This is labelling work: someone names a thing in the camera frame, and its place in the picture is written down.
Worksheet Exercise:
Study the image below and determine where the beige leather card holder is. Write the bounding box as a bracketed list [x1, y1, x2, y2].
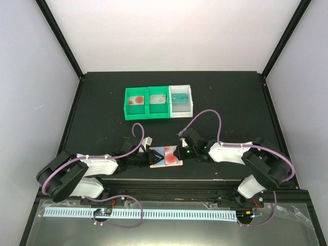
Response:
[150, 146, 183, 168]

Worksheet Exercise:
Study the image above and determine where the red white card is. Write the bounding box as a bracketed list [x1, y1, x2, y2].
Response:
[165, 146, 178, 165]
[128, 96, 145, 106]

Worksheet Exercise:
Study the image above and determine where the teal card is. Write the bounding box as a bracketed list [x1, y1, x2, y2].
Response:
[171, 93, 189, 104]

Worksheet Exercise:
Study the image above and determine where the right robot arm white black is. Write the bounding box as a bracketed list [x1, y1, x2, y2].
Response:
[174, 128, 295, 207]

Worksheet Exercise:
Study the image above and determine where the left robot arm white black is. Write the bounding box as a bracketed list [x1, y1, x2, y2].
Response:
[36, 137, 165, 204]

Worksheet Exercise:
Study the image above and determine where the white grey card in bin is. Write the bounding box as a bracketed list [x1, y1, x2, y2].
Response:
[149, 94, 167, 105]

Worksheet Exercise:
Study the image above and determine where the red white card in bin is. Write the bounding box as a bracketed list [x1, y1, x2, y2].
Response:
[128, 96, 145, 106]

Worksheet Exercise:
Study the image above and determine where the white bin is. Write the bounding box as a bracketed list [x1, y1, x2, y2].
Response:
[169, 85, 193, 118]

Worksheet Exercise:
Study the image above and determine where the middle green bin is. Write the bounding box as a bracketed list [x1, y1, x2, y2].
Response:
[148, 86, 170, 119]

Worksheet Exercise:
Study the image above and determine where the green bin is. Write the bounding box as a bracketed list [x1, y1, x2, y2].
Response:
[124, 87, 149, 120]
[148, 86, 170, 119]

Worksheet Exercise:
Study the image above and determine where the left green bin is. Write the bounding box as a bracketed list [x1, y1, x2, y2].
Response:
[124, 87, 149, 120]

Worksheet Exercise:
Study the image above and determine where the left small circuit board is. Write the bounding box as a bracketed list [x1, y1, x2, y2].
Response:
[93, 208, 112, 216]

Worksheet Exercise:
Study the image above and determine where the small circuit board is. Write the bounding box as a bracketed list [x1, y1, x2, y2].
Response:
[93, 208, 112, 216]
[236, 210, 257, 218]

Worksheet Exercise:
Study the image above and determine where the right small circuit board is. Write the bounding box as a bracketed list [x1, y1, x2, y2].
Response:
[236, 210, 257, 218]

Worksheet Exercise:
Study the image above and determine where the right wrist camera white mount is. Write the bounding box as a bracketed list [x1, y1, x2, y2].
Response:
[181, 138, 188, 148]

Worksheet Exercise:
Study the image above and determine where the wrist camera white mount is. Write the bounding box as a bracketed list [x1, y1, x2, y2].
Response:
[140, 137, 153, 150]
[181, 138, 188, 148]

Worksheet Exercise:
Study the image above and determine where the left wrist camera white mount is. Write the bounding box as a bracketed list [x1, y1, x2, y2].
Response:
[140, 137, 153, 150]

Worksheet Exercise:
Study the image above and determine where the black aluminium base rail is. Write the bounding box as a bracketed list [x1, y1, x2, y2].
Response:
[79, 178, 311, 210]

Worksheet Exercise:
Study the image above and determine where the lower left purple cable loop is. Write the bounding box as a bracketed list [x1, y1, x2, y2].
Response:
[84, 195, 144, 229]

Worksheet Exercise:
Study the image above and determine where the purple cable loop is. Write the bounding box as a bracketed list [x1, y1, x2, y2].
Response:
[236, 191, 277, 228]
[84, 195, 144, 229]

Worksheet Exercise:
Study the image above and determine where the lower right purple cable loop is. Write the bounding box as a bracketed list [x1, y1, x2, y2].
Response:
[236, 191, 277, 228]

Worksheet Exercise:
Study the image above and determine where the white slotted cable duct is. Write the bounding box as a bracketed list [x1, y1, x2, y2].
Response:
[43, 207, 237, 222]

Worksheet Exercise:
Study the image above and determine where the left black frame post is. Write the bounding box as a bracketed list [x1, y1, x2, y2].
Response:
[35, 0, 84, 79]

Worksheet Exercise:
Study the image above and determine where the black frame post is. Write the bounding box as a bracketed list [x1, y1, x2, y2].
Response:
[261, 0, 312, 79]
[35, 0, 84, 79]

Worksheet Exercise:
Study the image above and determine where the right black frame post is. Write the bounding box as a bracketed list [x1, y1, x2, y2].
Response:
[261, 0, 312, 79]

